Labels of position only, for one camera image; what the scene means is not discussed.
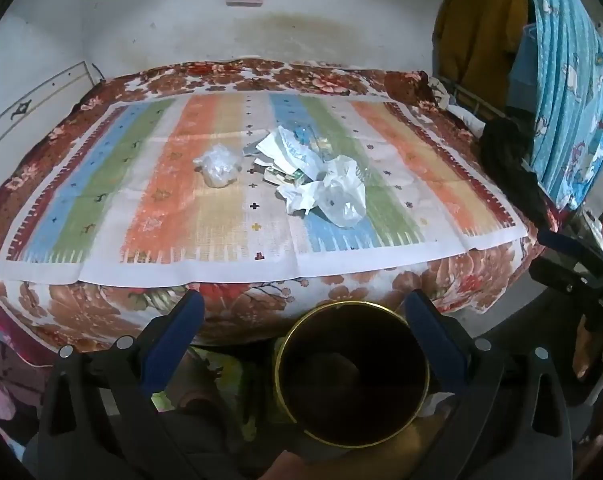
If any pink cloth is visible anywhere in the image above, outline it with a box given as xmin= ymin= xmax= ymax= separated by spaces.
xmin=0 ymin=330 xmax=37 ymax=421

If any blue printed cloth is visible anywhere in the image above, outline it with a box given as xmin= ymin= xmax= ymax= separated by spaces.
xmin=511 ymin=0 xmax=603 ymax=211

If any colourful printed slipper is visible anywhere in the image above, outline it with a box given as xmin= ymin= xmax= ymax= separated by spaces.
xmin=181 ymin=345 xmax=287 ymax=441

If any small green packet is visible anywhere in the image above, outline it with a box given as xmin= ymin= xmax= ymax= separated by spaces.
xmin=264 ymin=162 xmax=307 ymax=186

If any pile of white trash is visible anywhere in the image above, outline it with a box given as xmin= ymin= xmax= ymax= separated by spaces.
xmin=255 ymin=126 xmax=327 ymax=181

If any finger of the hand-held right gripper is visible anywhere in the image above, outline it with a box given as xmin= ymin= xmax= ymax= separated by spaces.
xmin=537 ymin=229 xmax=602 ymax=263
xmin=529 ymin=259 xmax=602 ymax=295

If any striped woven mat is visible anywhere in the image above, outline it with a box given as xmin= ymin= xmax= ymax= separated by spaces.
xmin=0 ymin=91 xmax=529 ymax=283

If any clear knotted plastic bag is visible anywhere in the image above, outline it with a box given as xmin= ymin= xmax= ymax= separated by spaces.
xmin=192 ymin=143 xmax=243 ymax=189

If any white headboard panel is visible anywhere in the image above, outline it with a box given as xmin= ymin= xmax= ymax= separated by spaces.
xmin=0 ymin=60 xmax=104 ymax=161

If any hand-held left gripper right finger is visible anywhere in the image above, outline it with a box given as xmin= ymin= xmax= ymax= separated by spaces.
xmin=404 ymin=290 xmax=575 ymax=480

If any black cloth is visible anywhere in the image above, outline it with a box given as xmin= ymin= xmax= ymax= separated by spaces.
xmin=481 ymin=117 xmax=552 ymax=226

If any black bin with gold rim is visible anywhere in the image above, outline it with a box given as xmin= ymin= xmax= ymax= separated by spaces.
xmin=274 ymin=301 xmax=431 ymax=448

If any translucent white plastic bag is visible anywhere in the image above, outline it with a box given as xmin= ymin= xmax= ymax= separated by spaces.
xmin=321 ymin=155 xmax=368 ymax=228

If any metal bed rail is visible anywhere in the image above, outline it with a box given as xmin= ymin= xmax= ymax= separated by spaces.
xmin=444 ymin=77 xmax=507 ymax=123

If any person's right hand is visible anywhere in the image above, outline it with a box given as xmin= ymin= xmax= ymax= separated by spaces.
xmin=574 ymin=322 xmax=603 ymax=378

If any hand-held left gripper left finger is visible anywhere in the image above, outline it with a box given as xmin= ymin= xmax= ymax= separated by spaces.
xmin=36 ymin=290 xmax=205 ymax=480

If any white paper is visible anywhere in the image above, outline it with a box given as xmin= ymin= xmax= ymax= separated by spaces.
xmin=276 ymin=180 xmax=327 ymax=217

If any floral blanket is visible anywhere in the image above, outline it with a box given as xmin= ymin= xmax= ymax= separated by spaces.
xmin=0 ymin=57 xmax=562 ymax=356

